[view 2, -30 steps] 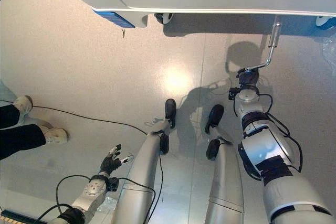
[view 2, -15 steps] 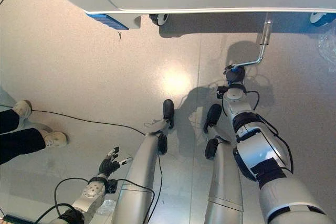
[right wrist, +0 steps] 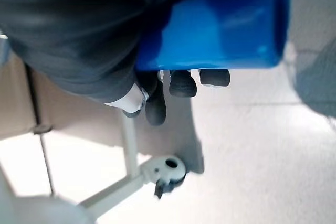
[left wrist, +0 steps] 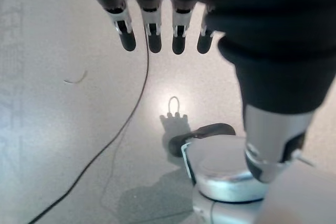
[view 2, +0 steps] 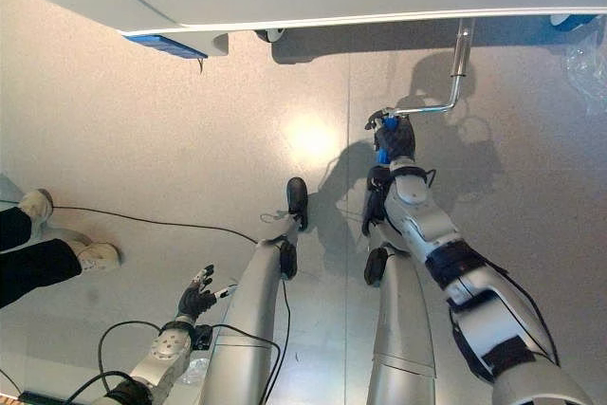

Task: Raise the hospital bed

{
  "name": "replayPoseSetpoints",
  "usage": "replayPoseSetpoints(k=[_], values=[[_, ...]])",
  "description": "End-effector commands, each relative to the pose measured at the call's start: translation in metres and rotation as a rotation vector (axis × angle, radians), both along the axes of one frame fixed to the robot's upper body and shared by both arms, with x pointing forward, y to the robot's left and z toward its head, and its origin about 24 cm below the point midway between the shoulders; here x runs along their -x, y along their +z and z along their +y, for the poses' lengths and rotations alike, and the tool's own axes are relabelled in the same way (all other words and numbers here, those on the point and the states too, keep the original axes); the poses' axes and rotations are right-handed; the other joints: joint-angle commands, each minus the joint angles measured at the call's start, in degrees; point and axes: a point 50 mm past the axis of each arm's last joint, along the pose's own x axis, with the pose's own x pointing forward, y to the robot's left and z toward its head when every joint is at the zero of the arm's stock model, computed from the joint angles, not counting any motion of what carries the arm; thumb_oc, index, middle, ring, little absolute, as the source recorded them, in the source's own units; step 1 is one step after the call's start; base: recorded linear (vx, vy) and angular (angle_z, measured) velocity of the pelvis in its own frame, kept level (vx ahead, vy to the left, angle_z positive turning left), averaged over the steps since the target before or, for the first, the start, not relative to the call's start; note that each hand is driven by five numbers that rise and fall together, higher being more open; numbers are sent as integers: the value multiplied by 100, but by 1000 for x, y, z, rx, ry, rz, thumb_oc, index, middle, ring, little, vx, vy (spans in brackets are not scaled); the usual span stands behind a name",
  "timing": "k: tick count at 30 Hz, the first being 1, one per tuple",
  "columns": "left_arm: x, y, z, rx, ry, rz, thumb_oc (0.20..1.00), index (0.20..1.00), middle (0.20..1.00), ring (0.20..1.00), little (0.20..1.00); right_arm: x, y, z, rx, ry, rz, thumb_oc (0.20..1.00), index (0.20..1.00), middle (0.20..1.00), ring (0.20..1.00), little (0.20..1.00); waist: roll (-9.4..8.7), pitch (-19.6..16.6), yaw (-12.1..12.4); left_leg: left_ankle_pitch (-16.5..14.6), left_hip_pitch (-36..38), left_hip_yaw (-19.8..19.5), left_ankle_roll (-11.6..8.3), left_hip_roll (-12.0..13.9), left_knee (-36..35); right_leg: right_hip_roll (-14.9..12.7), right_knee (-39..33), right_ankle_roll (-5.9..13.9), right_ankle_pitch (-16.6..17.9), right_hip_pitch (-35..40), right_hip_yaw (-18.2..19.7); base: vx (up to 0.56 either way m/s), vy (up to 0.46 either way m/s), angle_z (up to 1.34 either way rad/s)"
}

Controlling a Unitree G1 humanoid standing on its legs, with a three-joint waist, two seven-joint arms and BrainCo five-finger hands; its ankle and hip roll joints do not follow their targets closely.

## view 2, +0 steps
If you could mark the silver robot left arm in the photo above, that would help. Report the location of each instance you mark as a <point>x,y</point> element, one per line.
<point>163,357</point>

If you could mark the person's white shoe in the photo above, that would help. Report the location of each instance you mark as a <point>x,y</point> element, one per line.
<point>97,257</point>
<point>37,203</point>

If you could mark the person's leg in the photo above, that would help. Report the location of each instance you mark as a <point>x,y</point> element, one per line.
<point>33,270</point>
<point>14,229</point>

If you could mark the clear plastic wrap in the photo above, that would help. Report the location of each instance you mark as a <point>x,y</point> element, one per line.
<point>585,68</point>
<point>195,371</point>

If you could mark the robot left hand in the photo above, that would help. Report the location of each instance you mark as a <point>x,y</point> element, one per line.
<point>195,300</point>

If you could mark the grey bed caster wheel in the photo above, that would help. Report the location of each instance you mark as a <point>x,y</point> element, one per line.
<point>272,34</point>

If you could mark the dark robot left foot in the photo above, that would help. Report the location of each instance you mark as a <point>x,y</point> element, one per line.
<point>298,201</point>

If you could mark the silver robot left leg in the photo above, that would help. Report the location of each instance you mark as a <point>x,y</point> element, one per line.
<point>251,310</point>

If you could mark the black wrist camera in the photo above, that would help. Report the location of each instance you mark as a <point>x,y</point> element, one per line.
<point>203,336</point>

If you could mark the silver robot right leg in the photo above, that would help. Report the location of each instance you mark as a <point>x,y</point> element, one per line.
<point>403,329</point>

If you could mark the silver robot leg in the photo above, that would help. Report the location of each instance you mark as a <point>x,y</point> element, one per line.
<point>251,310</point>
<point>403,329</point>

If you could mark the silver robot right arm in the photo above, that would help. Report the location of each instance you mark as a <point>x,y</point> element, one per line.
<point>446,244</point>

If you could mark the silver bed crank blue grip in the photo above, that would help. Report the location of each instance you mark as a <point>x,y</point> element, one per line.
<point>459,61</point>

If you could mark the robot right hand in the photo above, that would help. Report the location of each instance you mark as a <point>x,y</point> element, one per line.
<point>398,139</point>

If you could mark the blue bed corner bumper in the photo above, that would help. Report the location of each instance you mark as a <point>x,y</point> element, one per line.
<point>163,44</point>

